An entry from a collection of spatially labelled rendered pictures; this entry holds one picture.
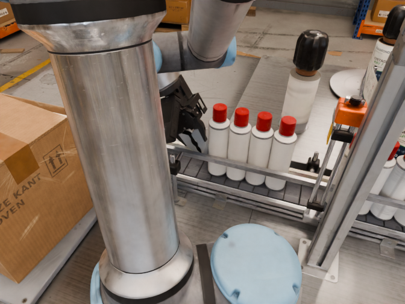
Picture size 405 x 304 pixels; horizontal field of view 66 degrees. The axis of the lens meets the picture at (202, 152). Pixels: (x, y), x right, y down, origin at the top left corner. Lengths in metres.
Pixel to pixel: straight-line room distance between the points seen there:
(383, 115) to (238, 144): 0.35
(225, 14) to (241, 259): 0.29
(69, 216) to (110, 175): 0.51
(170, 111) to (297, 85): 0.39
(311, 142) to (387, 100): 0.54
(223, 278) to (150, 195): 0.15
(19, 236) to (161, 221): 0.43
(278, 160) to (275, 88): 0.53
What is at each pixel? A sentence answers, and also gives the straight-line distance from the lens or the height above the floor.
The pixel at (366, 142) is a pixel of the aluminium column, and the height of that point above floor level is 1.19.
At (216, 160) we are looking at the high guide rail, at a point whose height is 0.96.
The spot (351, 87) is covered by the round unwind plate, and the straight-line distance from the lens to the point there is 1.30.
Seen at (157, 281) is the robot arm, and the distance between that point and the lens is 0.37.
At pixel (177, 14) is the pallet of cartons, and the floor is 0.25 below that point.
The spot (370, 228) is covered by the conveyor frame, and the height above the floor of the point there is 0.88.
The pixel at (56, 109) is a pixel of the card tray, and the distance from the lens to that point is 1.24.
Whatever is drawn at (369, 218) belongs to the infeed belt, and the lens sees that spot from 0.84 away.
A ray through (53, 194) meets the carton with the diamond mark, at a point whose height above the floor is 0.98.
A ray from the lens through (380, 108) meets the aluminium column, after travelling 0.48.
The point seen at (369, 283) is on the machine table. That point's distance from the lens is 0.80.
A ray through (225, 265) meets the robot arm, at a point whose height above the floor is 1.12.
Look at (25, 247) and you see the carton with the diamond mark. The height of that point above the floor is 0.92.
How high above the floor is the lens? 1.48
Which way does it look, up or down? 41 degrees down
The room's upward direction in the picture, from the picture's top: straight up
